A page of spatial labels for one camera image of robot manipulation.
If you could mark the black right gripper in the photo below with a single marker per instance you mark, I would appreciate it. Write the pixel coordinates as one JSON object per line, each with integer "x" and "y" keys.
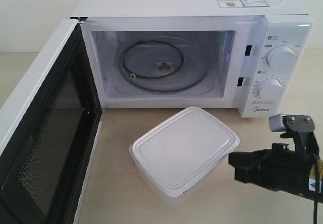
{"x": 279, "y": 170}

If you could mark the translucent plastic lidded container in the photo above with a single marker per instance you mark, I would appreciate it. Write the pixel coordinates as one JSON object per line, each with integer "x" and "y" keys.
{"x": 177, "y": 157}

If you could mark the white microwave door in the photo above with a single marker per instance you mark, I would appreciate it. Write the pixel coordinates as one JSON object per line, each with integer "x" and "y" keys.
{"x": 49, "y": 129}

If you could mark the white Midea microwave oven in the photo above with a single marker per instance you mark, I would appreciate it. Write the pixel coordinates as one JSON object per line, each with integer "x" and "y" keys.
{"x": 238, "y": 54}

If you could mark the white lower timer knob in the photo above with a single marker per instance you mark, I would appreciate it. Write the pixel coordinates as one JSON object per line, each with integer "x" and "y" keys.
{"x": 269, "y": 89}

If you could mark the white upper power knob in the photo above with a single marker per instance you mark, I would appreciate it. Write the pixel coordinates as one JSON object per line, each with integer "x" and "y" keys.
{"x": 281, "y": 57}

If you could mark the glass turntable plate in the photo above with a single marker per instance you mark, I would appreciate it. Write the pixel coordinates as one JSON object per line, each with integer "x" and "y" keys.
{"x": 164, "y": 64}

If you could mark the blue white label sticker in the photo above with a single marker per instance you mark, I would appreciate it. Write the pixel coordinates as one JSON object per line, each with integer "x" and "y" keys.
{"x": 242, "y": 3}

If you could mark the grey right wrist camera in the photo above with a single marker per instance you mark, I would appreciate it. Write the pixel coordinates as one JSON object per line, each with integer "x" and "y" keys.
{"x": 291, "y": 123}

